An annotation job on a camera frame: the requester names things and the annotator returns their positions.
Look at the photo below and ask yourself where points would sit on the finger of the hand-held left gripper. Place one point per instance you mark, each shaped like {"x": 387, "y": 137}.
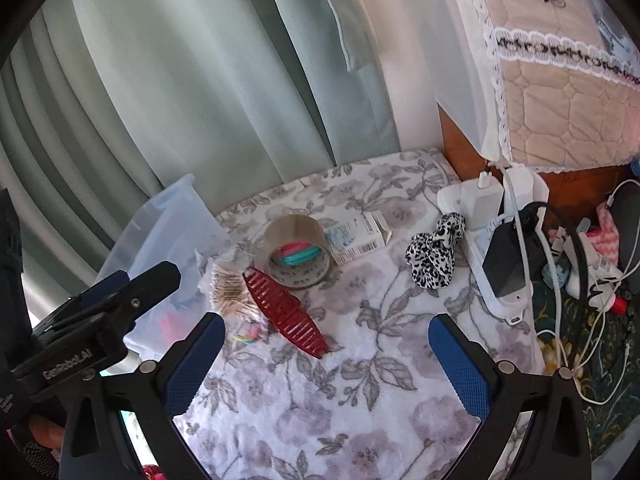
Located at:
{"x": 150, "y": 285}
{"x": 107, "y": 285}

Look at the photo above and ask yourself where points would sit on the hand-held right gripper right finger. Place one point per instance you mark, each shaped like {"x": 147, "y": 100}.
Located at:
{"x": 460, "y": 367}

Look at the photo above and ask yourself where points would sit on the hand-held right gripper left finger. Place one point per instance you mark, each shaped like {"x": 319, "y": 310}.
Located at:
{"x": 195, "y": 367}

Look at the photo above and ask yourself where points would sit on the pink item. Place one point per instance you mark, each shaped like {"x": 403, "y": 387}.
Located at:
{"x": 170, "y": 321}

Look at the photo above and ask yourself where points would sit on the clear plastic container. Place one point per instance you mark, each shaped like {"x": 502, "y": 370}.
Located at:
{"x": 165, "y": 230}

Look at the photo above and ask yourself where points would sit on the red hair clip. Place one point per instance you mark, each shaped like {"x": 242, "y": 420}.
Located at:
{"x": 285, "y": 312}

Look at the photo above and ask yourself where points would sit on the black and white scrunchie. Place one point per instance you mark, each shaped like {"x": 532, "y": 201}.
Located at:
{"x": 430, "y": 265}

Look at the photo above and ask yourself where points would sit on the pink and green tape rolls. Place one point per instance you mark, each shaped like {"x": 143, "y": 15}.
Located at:
{"x": 300, "y": 255}

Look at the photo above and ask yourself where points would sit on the brown packing tape roll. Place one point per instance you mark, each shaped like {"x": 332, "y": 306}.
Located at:
{"x": 292, "y": 227}

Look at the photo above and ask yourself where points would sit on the small white carton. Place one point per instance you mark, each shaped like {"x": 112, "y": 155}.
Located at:
{"x": 357, "y": 237}

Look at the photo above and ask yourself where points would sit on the person's left hand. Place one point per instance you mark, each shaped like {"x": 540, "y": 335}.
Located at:
{"x": 46, "y": 431}

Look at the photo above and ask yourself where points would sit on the small colourful trinket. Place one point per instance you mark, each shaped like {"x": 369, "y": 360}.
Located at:
{"x": 248, "y": 334}

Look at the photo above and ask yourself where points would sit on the white power strip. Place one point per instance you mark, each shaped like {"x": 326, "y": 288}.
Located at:
{"x": 505, "y": 310}

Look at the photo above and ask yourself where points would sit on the grey floral blanket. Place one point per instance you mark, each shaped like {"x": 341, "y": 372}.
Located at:
{"x": 380, "y": 410}

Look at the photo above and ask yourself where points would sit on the dark floral cloth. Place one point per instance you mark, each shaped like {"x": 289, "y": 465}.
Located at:
{"x": 600, "y": 425}

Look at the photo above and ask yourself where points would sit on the white charger adapter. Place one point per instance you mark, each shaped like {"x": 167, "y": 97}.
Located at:
{"x": 480, "y": 200}

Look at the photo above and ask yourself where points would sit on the red bottle cap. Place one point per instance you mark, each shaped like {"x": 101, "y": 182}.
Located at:
{"x": 620, "y": 306}

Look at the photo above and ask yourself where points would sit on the white plug adapter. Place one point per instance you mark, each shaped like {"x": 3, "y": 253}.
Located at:
{"x": 525, "y": 185}

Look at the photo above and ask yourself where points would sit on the pink and white chevron cloth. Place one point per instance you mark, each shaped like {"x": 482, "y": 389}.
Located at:
{"x": 611, "y": 240}

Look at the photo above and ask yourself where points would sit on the pale green curtain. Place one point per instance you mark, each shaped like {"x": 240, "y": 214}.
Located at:
{"x": 175, "y": 60}

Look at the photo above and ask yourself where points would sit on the beige quilted lace-trimmed cover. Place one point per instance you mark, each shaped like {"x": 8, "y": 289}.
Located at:
{"x": 550, "y": 110}

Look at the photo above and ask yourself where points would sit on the white drape cloth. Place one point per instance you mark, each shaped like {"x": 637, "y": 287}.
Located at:
{"x": 465, "y": 60}

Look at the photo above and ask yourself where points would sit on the wooden bed frame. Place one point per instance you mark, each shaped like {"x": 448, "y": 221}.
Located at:
{"x": 460, "y": 150}

